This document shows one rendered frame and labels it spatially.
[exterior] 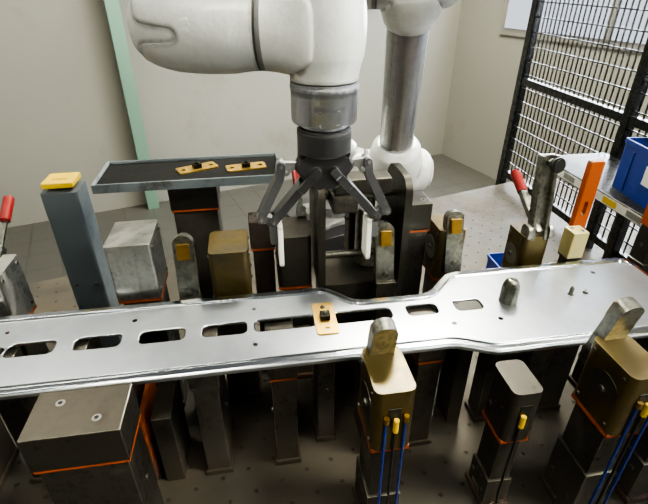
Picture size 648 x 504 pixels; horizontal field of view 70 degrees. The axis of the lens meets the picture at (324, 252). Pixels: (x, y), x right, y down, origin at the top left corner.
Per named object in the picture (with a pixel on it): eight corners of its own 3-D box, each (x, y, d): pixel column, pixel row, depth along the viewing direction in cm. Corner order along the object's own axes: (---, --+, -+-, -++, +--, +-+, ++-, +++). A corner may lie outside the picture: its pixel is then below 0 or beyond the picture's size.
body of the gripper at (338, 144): (296, 133, 59) (298, 199, 64) (360, 130, 61) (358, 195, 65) (290, 117, 66) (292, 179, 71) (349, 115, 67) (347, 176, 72)
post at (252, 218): (262, 373, 110) (248, 222, 90) (261, 358, 115) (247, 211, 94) (283, 370, 111) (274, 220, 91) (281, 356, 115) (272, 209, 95)
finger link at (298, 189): (324, 174, 65) (316, 168, 64) (274, 231, 68) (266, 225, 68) (320, 164, 68) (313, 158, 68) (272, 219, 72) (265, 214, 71)
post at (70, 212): (93, 360, 114) (36, 195, 92) (101, 340, 120) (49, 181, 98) (125, 357, 115) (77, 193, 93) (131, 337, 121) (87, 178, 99)
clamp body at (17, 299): (22, 426, 98) (-49, 283, 79) (42, 384, 108) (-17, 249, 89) (59, 421, 99) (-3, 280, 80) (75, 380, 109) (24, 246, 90)
